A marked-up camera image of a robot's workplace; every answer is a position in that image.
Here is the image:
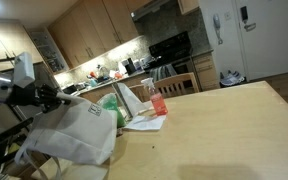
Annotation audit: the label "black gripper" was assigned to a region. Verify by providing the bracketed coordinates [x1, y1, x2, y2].
[6, 82, 72, 115]

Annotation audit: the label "white canvas tote bag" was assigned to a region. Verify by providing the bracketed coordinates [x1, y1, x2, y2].
[13, 92, 118, 180]

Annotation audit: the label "green cotton balls bag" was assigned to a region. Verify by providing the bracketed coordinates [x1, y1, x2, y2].
[96, 92, 128, 129]

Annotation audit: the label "black toaster oven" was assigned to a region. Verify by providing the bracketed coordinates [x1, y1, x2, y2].
[61, 83, 79, 97]

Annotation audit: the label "teal cup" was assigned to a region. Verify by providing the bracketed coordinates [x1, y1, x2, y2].
[88, 78, 99, 88]

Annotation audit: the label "open glassware shelf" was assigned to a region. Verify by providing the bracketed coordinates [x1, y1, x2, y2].
[28, 29, 69, 74]

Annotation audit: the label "stainless steel refrigerator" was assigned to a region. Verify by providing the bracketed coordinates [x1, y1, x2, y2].
[0, 61, 60, 143]

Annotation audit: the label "clear glass pitcher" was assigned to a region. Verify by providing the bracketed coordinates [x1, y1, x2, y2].
[97, 64, 111, 80]

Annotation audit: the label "pale tall cabinets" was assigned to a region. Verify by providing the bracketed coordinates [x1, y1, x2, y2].
[0, 20, 46, 73]

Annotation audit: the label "black coffee maker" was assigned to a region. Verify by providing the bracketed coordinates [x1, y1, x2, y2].
[123, 57, 138, 75]

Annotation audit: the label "white paper sheet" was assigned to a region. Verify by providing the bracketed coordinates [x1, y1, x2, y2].
[123, 114, 168, 132]

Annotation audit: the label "orange spray bottle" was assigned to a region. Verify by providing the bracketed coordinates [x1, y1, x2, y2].
[140, 77, 169, 117]

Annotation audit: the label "striped dish towel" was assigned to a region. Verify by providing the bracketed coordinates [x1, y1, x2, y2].
[149, 63, 178, 83]

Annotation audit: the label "black kitchen stove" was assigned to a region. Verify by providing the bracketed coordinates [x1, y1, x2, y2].
[143, 30, 196, 83]

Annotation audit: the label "steel range hood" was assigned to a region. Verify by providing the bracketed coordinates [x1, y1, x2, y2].
[129, 0, 172, 22]

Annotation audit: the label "wooden drawer cabinet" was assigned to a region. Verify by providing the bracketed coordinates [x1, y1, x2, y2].
[191, 51, 221, 92]

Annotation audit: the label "white blue sneaker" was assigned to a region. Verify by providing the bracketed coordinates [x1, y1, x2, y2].
[219, 71, 240, 88]
[228, 69, 246, 84]

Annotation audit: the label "black door lock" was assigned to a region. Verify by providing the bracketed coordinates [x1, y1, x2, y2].
[239, 5, 250, 24]

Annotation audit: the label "white door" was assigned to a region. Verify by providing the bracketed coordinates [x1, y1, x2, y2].
[234, 0, 288, 82]

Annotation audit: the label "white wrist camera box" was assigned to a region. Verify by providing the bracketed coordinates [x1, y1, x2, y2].
[12, 51, 36, 89]

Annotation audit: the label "wooden wall cabinets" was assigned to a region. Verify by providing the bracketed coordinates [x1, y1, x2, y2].
[47, 0, 141, 70]

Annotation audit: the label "small wooden wall cabinet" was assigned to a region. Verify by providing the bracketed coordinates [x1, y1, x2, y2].
[177, 0, 200, 15]

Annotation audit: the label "grey wall phone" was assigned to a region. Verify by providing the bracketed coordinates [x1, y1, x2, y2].
[212, 13, 224, 46]

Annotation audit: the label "silver door handle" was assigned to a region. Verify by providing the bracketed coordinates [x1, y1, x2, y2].
[243, 22, 257, 33]

